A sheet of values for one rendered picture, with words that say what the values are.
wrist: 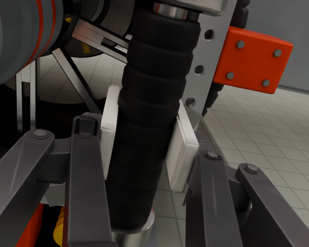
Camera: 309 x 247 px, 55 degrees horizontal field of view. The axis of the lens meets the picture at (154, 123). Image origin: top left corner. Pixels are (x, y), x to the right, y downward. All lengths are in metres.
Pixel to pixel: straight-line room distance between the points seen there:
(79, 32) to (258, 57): 0.26
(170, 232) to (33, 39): 1.16
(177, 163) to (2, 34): 0.16
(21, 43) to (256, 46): 0.27
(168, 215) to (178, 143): 1.28
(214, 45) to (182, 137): 0.25
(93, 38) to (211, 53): 0.19
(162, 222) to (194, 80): 1.06
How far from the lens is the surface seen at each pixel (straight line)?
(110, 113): 0.15
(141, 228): 0.21
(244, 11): 0.48
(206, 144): 0.17
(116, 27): 0.86
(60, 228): 0.53
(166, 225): 1.38
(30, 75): 0.52
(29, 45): 0.29
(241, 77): 0.41
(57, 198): 0.48
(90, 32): 0.48
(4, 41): 0.25
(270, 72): 0.42
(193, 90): 0.40
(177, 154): 0.16
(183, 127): 0.16
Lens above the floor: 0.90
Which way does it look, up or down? 23 degrees down
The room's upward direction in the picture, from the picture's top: 14 degrees clockwise
